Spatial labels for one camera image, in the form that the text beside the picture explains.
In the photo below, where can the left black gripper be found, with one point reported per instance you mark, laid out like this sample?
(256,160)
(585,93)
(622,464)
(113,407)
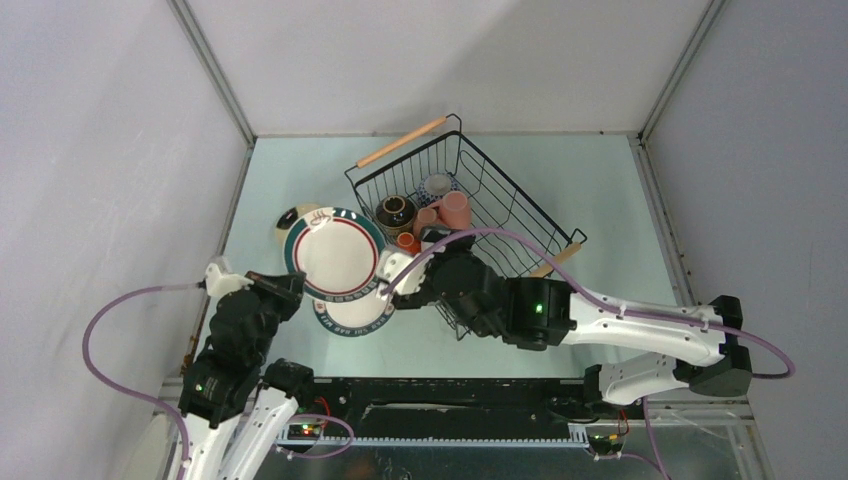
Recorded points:
(289,288)

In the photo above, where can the blue white patterned cup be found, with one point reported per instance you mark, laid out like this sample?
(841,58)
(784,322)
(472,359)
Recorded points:
(434,187)

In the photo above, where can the green rim Hao Wei plate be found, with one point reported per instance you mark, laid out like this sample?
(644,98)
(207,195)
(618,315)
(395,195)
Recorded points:
(356,318)

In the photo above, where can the wooden rack handle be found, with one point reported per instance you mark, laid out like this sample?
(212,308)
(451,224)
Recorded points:
(402,141)
(546,268)

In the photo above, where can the cream plate with plum blossom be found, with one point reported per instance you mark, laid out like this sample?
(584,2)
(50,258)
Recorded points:
(289,218)

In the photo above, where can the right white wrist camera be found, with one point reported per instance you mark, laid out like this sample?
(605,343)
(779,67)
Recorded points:
(399,273)

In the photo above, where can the black wire dish rack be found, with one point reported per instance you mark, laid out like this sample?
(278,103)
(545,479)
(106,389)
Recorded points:
(503,205)

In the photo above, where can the small pink cup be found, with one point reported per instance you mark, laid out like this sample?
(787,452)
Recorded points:
(424,217)

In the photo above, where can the orange cup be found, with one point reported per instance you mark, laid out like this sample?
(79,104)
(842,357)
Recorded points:
(409,243)

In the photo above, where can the right wooden rack handle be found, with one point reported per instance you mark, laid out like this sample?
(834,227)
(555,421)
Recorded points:
(546,268)

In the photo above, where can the right controller board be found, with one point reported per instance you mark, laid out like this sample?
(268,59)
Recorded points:
(609,446)

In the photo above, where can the left wooden rack handle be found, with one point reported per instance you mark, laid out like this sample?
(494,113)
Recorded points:
(402,141)

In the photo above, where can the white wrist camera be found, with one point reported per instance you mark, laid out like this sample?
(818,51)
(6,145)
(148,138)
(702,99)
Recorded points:
(399,273)
(220,280)

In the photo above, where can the large pink cup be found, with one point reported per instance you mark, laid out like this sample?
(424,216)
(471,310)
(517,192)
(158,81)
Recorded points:
(455,211)

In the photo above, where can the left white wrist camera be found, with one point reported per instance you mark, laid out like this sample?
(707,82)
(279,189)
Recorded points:
(220,280)

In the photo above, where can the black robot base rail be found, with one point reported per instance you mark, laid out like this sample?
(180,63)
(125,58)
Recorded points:
(455,409)

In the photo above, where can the controller board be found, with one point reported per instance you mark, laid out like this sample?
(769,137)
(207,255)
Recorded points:
(609,446)
(304,432)

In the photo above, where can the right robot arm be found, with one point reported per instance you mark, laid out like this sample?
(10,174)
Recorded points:
(696,348)

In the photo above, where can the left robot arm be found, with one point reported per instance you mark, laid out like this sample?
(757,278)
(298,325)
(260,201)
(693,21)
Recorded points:
(234,402)

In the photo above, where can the green red rim plate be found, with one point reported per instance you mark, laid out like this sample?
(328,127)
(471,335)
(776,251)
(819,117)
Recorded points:
(338,249)

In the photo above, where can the left controller board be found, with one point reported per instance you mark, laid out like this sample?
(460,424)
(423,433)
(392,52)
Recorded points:
(304,432)

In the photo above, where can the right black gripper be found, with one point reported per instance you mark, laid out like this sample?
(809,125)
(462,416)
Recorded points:
(424,296)

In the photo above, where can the dark brown glazed bowl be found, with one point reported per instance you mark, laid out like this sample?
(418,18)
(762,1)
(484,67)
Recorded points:
(396,214)

